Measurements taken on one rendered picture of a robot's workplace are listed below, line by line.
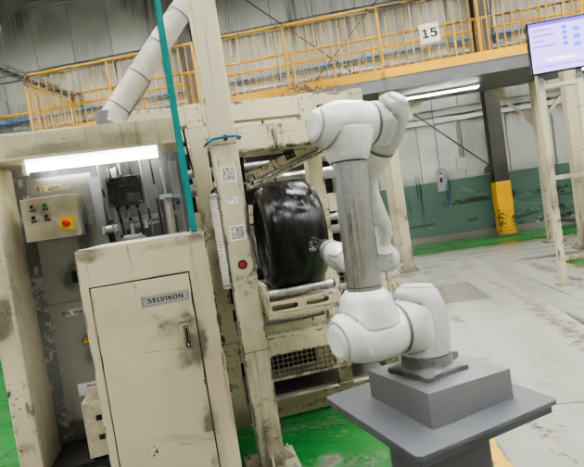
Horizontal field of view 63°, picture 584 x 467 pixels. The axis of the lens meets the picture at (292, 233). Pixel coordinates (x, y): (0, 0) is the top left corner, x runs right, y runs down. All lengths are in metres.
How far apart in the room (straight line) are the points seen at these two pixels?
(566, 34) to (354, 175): 5.04
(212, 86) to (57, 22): 12.02
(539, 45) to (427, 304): 4.89
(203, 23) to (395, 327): 1.74
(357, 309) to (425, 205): 10.39
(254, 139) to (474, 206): 9.60
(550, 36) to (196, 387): 5.38
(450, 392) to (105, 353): 1.03
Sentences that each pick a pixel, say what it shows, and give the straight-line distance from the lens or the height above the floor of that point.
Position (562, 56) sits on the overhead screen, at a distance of 6.18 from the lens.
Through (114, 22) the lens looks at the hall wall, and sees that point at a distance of 13.65.
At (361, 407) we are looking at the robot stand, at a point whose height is 0.65.
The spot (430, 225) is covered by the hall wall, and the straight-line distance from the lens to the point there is 11.74.
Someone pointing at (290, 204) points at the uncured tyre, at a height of 1.32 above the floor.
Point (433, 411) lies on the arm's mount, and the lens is 1.44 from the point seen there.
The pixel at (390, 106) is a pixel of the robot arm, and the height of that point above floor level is 1.55.
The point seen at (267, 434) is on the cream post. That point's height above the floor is 0.20.
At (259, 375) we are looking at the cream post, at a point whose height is 0.50.
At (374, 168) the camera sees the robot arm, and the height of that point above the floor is 1.39.
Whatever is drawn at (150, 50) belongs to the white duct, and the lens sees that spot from 2.79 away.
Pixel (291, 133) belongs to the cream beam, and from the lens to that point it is 2.73.
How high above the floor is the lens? 1.30
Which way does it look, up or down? 3 degrees down
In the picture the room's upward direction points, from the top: 9 degrees counter-clockwise
